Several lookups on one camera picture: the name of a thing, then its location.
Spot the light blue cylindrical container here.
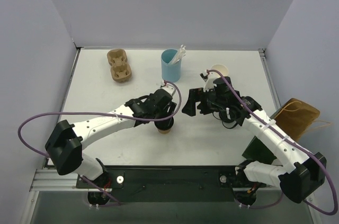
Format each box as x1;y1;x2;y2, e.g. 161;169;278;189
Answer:
161;49;181;83

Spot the brown paper bag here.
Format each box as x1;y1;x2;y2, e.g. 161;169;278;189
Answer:
271;98;333;142

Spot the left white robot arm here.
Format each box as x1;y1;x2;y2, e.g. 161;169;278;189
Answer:
45;85;176;187

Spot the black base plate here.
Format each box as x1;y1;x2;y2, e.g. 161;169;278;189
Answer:
76;165;267;203

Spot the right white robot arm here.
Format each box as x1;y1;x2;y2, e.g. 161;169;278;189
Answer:
182;77;327;203

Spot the stack of brown paper cups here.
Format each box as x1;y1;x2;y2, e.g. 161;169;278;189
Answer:
210;64;229;76

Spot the stack of black cup lids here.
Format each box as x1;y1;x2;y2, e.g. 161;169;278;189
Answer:
219;113;238;129

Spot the black plastic cup lid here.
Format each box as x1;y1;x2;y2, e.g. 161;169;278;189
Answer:
154;118;174;131

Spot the brown paper coffee cup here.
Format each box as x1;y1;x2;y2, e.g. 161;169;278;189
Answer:
157;129;171;135

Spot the stack of pulp cup carriers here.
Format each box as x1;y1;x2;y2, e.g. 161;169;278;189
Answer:
107;49;132;83

